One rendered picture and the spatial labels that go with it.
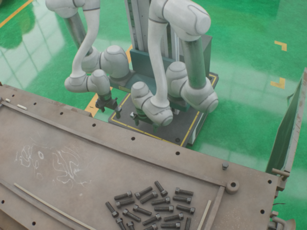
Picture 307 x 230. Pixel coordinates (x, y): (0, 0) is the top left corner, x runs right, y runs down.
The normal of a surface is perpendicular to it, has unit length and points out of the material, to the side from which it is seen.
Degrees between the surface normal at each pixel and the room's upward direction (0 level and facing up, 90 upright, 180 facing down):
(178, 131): 0
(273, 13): 0
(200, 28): 83
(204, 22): 84
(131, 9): 90
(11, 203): 0
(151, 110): 61
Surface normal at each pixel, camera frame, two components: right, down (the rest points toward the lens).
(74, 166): -0.11, -0.60
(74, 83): -0.15, 0.41
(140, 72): -0.47, 0.73
